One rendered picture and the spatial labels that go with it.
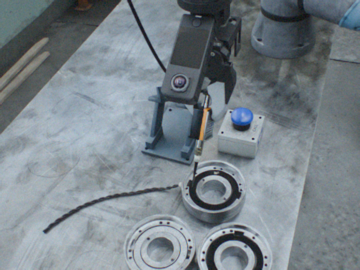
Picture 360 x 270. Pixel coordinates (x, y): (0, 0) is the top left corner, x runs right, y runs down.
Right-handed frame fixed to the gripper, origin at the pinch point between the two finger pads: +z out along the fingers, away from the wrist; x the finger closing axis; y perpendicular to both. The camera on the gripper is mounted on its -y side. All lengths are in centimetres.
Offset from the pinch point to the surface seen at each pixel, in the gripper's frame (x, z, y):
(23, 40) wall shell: 162, 88, 114
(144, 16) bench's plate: 35, 13, 45
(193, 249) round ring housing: -4.5, 9.0, -17.5
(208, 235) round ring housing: -5.7, 9.4, -14.4
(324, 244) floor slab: -27, 93, 42
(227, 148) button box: -2.3, 11.6, 4.7
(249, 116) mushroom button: -5.3, 5.8, 8.1
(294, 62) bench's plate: -8.1, 13.2, 35.7
